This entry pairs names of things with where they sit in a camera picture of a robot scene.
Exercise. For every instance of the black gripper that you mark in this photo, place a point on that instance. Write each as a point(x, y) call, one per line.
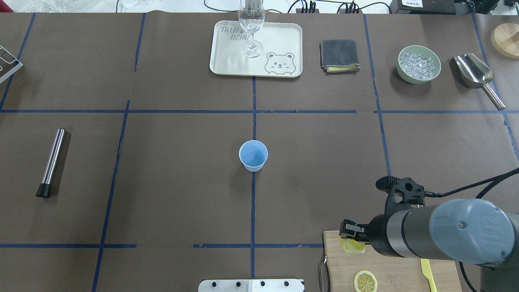
point(377, 234)

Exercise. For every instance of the picked lemon slice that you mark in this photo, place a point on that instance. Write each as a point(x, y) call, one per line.
point(352, 246)

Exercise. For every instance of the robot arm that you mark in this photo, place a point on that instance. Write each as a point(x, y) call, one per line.
point(458, 225)

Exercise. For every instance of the lemon slice on board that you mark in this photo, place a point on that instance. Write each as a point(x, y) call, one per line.
point(365, 281)

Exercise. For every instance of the light blue paper cup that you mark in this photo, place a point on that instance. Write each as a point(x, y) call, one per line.
point(253, 154)

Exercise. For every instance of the wooden cup tree stand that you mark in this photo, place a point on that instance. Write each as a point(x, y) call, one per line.
point(505, 39)

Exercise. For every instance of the bamboo cutting board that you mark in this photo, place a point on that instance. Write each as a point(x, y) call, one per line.
point(393, 274)

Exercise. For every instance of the yellow plastic knife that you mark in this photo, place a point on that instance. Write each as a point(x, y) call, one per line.
point(427, 273)

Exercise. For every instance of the folded grey cloth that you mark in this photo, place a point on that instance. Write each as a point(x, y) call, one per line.
point(339, 55)

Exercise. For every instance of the green bowl of ice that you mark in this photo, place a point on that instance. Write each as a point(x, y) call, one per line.
point(417, 64)

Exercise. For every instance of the cream bear serving tray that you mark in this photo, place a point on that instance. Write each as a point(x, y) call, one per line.
point(281, 54)

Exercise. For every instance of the steel ice scoop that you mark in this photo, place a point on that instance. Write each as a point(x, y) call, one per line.
point(476, 74)

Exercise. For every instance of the clear wine glass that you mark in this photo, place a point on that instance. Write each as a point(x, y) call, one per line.
point(251, 16)

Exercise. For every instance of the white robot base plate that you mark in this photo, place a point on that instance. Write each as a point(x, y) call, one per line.
point(252, 285)

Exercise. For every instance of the white wire cup rack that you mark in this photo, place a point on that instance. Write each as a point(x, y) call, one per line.
point(9, 64)

